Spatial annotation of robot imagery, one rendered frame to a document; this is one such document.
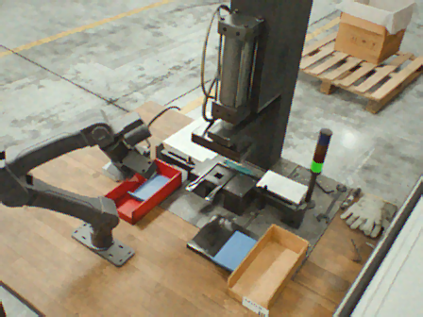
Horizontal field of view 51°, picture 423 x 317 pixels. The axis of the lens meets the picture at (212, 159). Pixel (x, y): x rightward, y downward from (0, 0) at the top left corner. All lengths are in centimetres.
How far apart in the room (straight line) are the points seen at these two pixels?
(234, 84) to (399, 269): 95
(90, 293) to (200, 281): 30
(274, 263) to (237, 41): 64
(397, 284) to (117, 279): 103
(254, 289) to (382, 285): 96
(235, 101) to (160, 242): 48
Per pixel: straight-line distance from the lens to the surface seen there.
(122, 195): 150
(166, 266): 130
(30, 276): 133
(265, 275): 130
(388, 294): 32
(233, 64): 120
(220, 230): 137
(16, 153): 110
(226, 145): 131
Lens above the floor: 192
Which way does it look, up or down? 38 degrees down
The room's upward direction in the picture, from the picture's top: 5 degrees clockwise
